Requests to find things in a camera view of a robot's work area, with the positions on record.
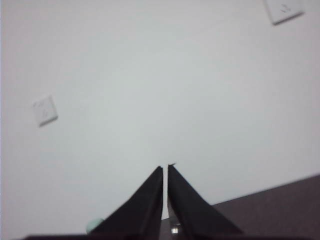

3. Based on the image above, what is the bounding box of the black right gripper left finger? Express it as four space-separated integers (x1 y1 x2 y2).
89 165 165 235

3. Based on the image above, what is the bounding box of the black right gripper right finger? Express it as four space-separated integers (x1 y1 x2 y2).
167 163 244 235

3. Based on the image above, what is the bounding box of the green pot with straight handle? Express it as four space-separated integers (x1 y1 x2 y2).
85 218 104 234

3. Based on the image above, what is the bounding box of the white wall socket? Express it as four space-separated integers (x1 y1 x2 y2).
264 0 306 26
32 94 59 128

